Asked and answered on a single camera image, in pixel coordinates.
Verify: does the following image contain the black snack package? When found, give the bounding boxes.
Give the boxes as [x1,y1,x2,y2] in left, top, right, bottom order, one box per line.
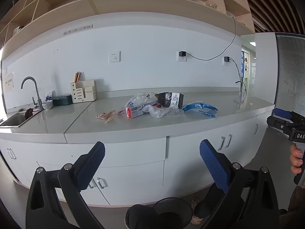
[155,92,184,110]

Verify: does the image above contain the paper wall note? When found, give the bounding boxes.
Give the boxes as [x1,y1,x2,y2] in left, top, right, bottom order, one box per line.
[4,74,14,92]

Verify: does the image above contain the steel sink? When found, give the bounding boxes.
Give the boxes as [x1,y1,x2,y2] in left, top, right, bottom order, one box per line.
[0,110,41,128]

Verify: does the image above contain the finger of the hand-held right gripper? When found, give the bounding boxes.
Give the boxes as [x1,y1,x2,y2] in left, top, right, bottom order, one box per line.
[266,116,292,134]
[273,108,293,120]

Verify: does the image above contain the white base cabinets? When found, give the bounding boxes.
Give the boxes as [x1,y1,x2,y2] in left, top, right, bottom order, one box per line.
[0,114,268,207]

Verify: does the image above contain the chrome faucet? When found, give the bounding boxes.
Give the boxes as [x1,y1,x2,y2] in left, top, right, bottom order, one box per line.
[21,77,45,110]

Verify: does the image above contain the person's beige right shoe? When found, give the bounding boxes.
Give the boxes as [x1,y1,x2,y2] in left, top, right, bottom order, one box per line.
[190,198,206,225]

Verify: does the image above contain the clear plastic wrap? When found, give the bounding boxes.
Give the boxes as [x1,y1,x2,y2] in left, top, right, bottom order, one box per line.
[148,104,185,119]

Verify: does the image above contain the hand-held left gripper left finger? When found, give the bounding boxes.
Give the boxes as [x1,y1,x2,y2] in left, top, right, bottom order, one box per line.
[25,141,106,229]

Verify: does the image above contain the green lidded box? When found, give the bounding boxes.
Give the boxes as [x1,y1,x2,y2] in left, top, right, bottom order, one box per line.
[52,94,73,106]

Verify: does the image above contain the black mesh trash bin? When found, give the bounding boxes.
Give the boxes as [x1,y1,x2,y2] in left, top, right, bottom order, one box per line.
[152,197,193,229]

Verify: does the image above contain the clear printed plastic bag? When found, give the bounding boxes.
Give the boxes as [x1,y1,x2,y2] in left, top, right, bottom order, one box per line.
[118,91,158,115]

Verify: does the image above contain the blue plastic bag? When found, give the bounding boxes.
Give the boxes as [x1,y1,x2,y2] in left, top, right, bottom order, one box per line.
[182,102,219,119]

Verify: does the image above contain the person's right hand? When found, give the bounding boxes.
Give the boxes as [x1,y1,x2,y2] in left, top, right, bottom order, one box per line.
[290,144,304,175]

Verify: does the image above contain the black charger cable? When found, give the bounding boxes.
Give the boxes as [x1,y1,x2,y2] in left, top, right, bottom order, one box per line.
[186,17,236,61]
[229,58,248,95]

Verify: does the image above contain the wooden wall shelf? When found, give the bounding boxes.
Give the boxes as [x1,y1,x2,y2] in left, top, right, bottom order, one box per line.
[0,0,256,61]

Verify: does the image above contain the cream utensil holder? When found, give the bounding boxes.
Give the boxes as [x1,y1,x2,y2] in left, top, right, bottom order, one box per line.
[70,79,97,104]

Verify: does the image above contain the white and red carton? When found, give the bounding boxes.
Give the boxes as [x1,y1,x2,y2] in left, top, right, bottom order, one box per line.
[125,105,153,119]

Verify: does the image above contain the person's right forearm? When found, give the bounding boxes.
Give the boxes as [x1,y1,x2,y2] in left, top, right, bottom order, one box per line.
[278,185,305,229]

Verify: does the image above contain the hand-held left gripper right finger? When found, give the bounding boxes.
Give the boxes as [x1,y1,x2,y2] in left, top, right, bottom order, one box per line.
[199,139,280,229]

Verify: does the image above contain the hallway wall poster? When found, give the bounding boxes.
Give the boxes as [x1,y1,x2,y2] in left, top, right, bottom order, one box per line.
[240,50,250,80]

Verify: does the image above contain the wall power strip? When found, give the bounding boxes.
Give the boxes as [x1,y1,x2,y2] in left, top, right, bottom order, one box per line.
[63,24,93,36]

